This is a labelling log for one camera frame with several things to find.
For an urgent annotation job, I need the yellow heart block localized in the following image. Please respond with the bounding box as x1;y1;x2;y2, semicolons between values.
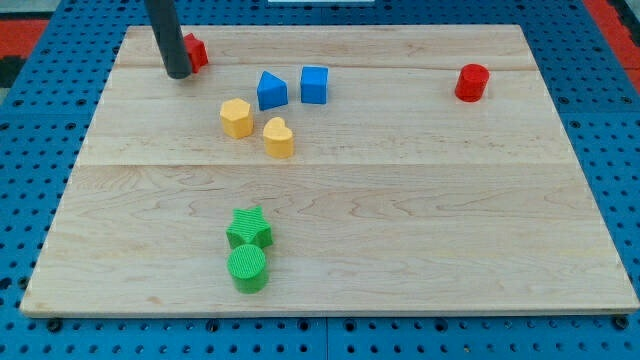
263;117;294;159

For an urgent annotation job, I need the red star block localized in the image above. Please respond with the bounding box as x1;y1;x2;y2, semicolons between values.
184;33;209;73

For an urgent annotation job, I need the blue cube block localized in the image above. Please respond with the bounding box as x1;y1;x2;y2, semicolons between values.
300;66;328;104

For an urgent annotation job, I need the green star block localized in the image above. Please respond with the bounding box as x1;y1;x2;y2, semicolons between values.
226;206;273;249

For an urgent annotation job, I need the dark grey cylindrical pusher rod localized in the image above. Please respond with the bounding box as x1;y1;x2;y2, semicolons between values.
144;0;192;79

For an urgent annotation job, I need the green cylinder block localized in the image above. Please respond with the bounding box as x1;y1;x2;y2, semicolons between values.
227;244;269;294

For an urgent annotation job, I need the red cylinder block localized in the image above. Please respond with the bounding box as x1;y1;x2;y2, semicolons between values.
454;63;490;102

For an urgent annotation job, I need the light wooden board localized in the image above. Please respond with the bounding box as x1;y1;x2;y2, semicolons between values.
21;25;639;318

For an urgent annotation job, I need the yellow hexagon block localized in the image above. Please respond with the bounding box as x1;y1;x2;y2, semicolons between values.
220;98;254;139

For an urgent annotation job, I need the blue triangle block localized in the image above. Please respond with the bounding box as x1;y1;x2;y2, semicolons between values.
256;71;288;111

